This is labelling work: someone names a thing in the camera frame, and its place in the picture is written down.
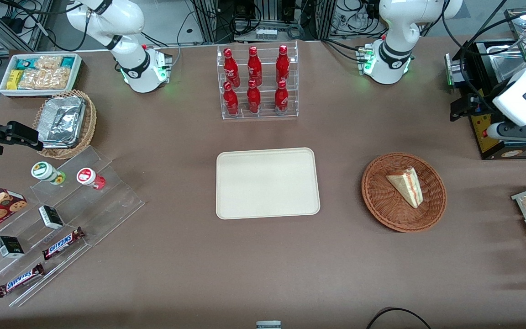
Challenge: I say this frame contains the clear acrylic stepped display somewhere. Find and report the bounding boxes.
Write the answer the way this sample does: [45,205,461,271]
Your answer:
[0,145,145,308]

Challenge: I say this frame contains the triangle sandwich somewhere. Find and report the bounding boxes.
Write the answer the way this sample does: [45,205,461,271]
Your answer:
[385,167,424,209]

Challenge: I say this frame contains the green lid snack cup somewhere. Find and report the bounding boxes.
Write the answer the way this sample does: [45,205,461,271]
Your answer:
[31,161,66,185]

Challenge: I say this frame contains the red lid snack cup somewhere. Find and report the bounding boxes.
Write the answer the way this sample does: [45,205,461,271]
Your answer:
[77,168,106,190]

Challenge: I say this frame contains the white snack bin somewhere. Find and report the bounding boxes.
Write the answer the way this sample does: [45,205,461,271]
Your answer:
[0,53,83,98]

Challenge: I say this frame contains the clear acrylic bottle rack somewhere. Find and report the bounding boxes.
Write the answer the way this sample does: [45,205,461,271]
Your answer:
[216,41,299,120]

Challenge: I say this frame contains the cream plastic tray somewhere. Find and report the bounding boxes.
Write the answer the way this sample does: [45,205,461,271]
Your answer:
[216,147,321,220]

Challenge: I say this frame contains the large clear cracker bag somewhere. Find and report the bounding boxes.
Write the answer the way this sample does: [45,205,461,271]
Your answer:
[19,69,70,90]

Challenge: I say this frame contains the black cable loop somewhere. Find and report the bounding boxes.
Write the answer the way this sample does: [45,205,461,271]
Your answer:
[366,308,432,329]

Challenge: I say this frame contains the steel warmer pan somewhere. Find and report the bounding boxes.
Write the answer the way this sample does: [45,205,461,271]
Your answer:
[489,45,526,82]

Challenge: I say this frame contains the Snickers bar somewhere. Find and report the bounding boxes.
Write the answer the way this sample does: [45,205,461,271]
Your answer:
[42,227,85,261]
[0,263,45,298]

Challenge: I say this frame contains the brown wicker basket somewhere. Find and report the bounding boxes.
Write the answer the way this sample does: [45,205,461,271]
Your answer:
[361,152,447,233]

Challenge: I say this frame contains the light wicker basket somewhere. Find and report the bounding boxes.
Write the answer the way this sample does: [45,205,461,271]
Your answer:
[33,90,97,160]

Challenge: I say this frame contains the small clear cracker bag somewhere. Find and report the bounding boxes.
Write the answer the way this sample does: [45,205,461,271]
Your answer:
[35,56,63,70]

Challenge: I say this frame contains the small black box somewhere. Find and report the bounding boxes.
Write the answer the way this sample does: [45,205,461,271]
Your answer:
[38,206,65,230]
[0,236,25,259]

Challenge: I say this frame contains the small grey control box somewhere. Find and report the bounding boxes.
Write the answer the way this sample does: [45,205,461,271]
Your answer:
[153,48,174,84]
[355,45,374,76]

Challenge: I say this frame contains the red cola bottle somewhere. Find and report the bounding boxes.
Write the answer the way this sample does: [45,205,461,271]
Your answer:
[247,80,261,114]
[276,44,290,84]
[247,46,263,86]
[223,48,241,87]
[274,80,289,113]
[223,81,239,116]

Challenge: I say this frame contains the stacked foil containers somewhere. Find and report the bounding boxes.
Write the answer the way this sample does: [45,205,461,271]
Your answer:
[38,96,86,149]

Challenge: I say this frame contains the black hot food warmer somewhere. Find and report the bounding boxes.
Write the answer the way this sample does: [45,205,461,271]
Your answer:
[444,7,526,160]

